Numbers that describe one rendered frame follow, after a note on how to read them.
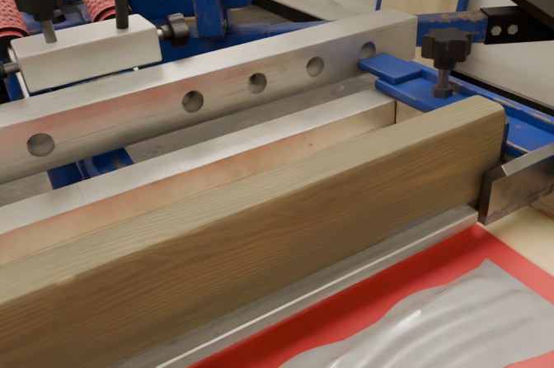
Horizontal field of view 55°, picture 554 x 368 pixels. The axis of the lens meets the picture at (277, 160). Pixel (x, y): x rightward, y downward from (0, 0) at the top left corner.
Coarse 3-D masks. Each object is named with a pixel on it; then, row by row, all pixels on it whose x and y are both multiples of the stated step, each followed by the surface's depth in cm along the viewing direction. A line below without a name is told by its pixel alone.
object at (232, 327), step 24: (456, 216) 36; (384, 240) 34; (408, 240) 34; (432, 240) 34; (336, 264) 32; (360, 264) 32; (384, 264) 33; (288, 288) 31; (312, 288) 31; (336, 288) 32; (240, 312) 30; (264, 312) 30; (288, 312) 30; (192, 336) 29; (216, 336) 28; (240, 336) 29; (144, 360) 27; (168, 360) 27; (192, 360) 28
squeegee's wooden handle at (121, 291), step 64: (384, 128) 34; (448, 128) 33; (256, 192) 28; (320, 192) 29; (384, 192) 32; (448, 192) 35; (64, 256) 25; (128, 256) 25; (192, 256) 27; (256, 256) 29; (320, 256) 32; (0, 320) 23; (64, 320) 24; (128, 320) 26; (192, 320) 29
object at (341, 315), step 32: (416, 256) 38; (448, 256) 38; (480, 256) 38; (512, 256) 38; (352, 288) 36; (384, 288) 36; (416, 288) 36; (544, 288) 35; (288, 320) 34; (320, 320) 34; (352, 320) 34; (256, 352) 32; (288, 352) 32
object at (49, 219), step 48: (384, 96) 54; (240, 144) 47; (288, 144) 48; (336, 144) 51; (48, 192) 43; (96, 192) 42; (144, 192) 43; (192, 192) 45; (0, 240) 39; (48, 240) 41
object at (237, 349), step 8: (232, 344) 33; (240, 344) 33; (216, 352) 32; (224, 352) 32; (232, 352) 32; (240, 352) 32; (248, 352) 32; (200, 360) 32; (208, 360) 32; (216, 360) 32; (224, 360) 32; (232, 360) 32; (240, 360) 32; (248, 360) 32
